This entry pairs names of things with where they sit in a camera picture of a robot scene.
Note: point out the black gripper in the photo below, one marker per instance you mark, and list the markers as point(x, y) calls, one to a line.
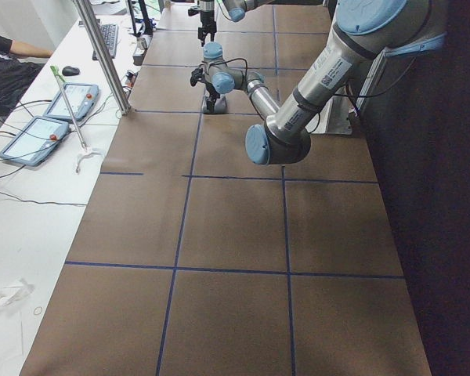
point(206, 20)
point(211, 89)

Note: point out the pink towel with grey back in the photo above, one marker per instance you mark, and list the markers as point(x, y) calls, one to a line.
point(221, 105)

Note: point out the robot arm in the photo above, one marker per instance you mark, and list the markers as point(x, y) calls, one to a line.
point(236, 11)
point(360, 31)

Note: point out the small metal cup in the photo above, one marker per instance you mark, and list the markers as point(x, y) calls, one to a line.
point(143, 42)

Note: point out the black keyboard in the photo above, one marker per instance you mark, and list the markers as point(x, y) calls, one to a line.
point(110, 37)

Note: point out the far teach pendant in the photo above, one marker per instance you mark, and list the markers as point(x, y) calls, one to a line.
point(81, 98)

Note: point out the teach pendant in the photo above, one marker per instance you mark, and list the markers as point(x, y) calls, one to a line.
point(81, 98)
point(35, 141)

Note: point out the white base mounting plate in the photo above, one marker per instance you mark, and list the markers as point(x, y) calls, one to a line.
point(334, 118)

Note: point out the reacher grabber stick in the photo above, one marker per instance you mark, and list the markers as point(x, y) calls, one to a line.
point(86, 150)

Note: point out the black computer mouse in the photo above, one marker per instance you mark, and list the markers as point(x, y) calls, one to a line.
point(69, 71)

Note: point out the brown paper table cover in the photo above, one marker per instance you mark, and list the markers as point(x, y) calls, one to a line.
point(192, 260)

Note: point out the near teach pendant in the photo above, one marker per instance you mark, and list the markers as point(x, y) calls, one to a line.
point(35, 141)

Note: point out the seated person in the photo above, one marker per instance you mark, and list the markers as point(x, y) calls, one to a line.
point(16, 76)

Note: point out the crumpled white tissue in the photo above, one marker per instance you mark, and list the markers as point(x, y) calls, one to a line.
point(17, 291)

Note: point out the aluminium frame post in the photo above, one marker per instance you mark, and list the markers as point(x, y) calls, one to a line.
point(88, 18)

